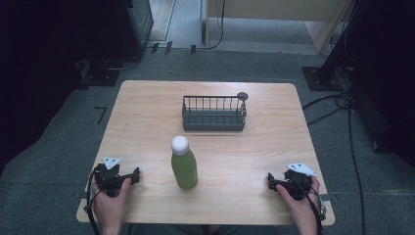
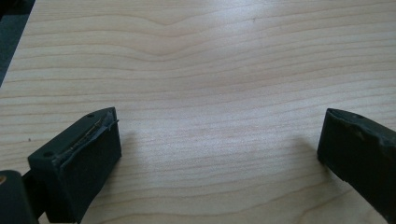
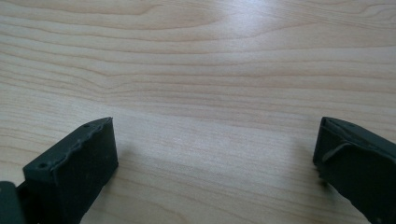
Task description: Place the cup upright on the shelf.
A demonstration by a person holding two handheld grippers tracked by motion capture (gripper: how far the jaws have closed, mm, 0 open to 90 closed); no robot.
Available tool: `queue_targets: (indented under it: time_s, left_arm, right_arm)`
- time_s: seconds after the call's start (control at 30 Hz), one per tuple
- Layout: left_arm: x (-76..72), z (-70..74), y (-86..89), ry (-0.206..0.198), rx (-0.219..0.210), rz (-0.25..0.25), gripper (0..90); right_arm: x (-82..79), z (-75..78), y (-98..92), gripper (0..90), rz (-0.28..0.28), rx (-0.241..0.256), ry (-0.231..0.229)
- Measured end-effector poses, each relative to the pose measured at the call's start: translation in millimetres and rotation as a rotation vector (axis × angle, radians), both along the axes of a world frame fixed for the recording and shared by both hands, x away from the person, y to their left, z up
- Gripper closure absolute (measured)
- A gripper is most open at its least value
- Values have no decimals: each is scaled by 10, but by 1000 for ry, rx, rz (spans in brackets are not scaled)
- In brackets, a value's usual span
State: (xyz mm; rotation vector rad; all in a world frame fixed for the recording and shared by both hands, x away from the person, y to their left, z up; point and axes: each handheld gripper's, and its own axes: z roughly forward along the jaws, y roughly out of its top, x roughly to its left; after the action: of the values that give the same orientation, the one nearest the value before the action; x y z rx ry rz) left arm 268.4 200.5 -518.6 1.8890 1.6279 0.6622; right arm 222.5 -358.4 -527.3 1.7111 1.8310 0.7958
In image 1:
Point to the black cabinet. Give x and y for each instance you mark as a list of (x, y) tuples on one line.
[(135, 26)]

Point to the black floor base plate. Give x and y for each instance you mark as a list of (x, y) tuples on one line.
[(101, 76)]

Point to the light wooden partition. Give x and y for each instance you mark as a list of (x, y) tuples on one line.
[(277, 13)]

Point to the green bottle with white cap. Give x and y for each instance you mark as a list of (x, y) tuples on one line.
[(183, 163)]

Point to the black tape strip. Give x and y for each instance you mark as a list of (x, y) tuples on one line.
[(155, 47), (168, 47), (193, 49)]

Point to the person's right hand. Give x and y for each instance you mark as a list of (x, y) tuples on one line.
[(298, 210)]

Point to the person's left hand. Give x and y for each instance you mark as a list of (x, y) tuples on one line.
[(111, 209)]

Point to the black stand with base plate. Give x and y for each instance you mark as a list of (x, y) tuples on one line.
[(326, 73)]

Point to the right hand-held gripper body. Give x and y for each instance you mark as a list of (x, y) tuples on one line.
[(295, 184)]

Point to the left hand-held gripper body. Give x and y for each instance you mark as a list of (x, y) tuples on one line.
[(106, 178)]

